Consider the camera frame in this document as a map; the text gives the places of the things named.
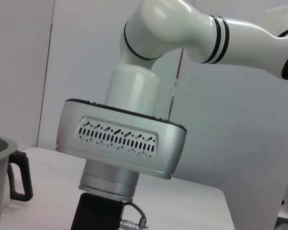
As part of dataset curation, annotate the right arm cable with connector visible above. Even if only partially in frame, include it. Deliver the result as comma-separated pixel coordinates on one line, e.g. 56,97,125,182
120,202,148,230

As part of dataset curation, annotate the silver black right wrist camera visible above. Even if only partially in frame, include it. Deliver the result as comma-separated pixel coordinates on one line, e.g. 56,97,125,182
55,98,188,180

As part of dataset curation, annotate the glass pitcher with black handle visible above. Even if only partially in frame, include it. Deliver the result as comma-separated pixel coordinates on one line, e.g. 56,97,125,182
8,150,34,202

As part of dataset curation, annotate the grey-green perforated storage basket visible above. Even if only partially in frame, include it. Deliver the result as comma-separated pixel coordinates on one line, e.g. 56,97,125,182
0,135,19,230

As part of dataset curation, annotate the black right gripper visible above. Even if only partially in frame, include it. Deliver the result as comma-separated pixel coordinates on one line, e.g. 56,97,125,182
71,193,123,230

